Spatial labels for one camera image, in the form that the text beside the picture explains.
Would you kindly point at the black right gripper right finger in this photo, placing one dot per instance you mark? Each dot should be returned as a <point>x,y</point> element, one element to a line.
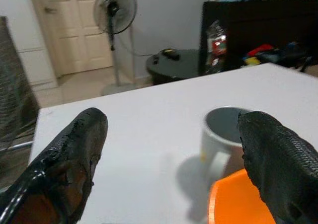
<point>280,171</point>

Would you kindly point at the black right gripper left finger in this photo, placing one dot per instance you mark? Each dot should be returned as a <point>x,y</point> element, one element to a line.
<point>62,171</point>

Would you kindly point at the orange plastic bowl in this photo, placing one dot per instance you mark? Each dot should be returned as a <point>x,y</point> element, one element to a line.
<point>233,204</point>

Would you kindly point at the grey white mug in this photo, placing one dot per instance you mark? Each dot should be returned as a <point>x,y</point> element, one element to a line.
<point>213,139</point>

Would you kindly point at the yellow packet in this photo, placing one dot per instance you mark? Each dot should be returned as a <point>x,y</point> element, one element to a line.
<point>252,60</point>

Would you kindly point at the black bag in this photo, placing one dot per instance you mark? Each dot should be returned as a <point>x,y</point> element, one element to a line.
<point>280,56</point>

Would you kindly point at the red packet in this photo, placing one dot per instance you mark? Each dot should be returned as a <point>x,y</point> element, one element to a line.
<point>261,49</point>

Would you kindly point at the cream panelled door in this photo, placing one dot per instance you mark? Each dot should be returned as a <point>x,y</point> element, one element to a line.
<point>74,47</point>

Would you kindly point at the clear plastic snack bag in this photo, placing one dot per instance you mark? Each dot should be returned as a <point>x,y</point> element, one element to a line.
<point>217,42</point>

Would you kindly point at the small black device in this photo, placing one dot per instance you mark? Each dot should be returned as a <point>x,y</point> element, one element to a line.
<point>155,60</point>

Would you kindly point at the black glass side table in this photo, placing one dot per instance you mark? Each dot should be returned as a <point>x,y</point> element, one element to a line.
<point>174,70</point>

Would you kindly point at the black cabinet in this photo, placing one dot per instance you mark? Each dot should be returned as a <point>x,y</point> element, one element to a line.
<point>261,22</point>

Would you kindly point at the grey standing fan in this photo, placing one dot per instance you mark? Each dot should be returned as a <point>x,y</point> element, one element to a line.
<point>114,10</point>

